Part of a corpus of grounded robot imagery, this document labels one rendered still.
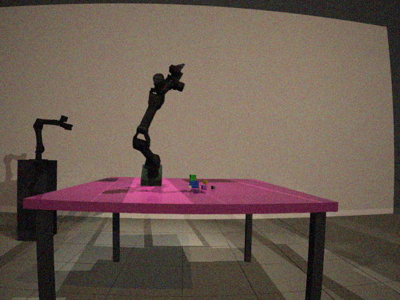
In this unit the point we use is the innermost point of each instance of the blue block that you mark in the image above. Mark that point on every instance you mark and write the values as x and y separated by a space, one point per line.
194 184

